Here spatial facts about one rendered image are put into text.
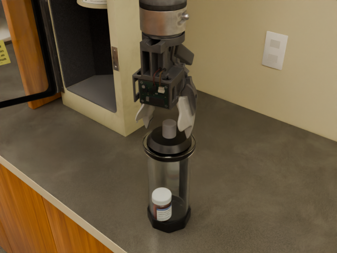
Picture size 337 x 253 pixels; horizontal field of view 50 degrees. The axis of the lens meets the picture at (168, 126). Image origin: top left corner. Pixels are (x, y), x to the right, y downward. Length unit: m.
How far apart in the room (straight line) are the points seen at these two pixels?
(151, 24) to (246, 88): 0.79
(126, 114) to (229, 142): 0.33
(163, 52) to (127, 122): 0.57
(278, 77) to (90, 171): 0.67
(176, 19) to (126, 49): 0.47
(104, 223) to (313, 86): 0.75
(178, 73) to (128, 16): 0.42
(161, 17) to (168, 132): 0.24
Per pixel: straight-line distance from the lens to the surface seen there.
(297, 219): 0.93
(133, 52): 1.04
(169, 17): 0.56
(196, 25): 1.35
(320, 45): 1.16
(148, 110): 0.70
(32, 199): 1.23
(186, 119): 0.66
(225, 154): 1.07
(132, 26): 1.02
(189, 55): 0.70
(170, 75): 0.60
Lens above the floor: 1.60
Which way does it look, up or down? 34 degrees down
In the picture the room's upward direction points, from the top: straight up
